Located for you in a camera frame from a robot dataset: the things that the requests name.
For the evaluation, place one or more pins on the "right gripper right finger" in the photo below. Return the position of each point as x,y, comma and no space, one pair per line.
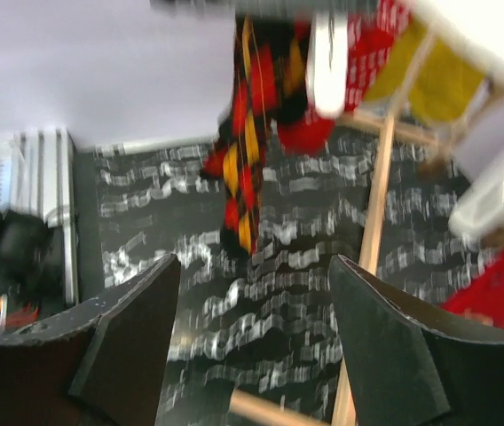
410,362

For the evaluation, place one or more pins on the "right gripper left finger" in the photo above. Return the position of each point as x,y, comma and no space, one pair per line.
101,362

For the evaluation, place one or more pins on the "white plastic clip hanger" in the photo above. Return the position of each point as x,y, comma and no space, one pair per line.
475,31

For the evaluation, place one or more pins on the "argyle sock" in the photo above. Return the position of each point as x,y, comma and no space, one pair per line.
300,129
238,155

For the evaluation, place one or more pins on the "yellow sock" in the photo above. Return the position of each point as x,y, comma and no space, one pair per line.
442,90

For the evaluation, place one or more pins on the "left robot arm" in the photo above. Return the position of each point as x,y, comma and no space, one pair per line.
31,261

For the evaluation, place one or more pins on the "wooden drying rack frame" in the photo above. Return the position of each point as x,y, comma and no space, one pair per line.
268,413

